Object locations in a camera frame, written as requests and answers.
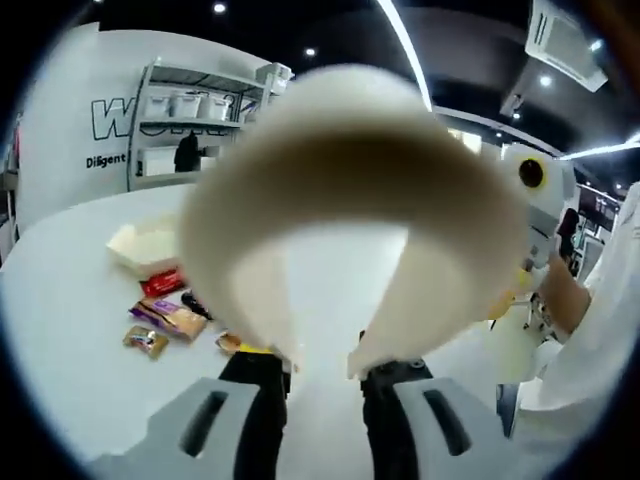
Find ceiling strip light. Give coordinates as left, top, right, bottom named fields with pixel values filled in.
left=377, top=0, right=436, bottom=114

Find white printed partition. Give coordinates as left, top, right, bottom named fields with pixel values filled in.
left=12, top=22, right=274, bottom=209

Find small gold food packet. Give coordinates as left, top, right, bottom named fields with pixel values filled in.
left=215, top=330, right=244, bottom=356
left=122, top=325, right=170, bottom=361

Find large red food packet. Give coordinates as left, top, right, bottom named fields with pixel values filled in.
left=139, top=268, right=187, bottom=297

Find cream container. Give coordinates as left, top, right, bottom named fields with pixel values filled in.
left=105, top=212, right=184, bottom=279

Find metal shelf rack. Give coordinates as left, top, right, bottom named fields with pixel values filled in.
left=127, top=59, right=294, bottom=194

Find black bag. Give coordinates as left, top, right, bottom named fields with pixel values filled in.
left=173, top=132, right=204, bottom=174

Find ceiling air conditioner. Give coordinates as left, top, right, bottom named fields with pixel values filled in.
left=524, top=0, right=609, bottom=94

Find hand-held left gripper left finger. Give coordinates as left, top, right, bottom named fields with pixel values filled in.
left=89, top=348, right=294, bottom=480

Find row of white storage boxes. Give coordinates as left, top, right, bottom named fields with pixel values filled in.
left=147, top=89, right=236, bottom=121

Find black food packet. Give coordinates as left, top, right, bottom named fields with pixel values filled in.
left=180, top=292, right=215, bottom=321

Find gold purple food packet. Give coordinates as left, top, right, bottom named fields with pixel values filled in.
left=128, top=298, right=207, bottom=342

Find white food tongs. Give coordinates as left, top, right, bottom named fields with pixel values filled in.
left=177, top=64, right=531, bottom=381

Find person's white shirt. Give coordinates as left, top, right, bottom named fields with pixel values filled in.
left=514, top=182, right=640, bottom=441

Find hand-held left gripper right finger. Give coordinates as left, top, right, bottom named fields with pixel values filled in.
left=359, top=357, right=516, bottom=480

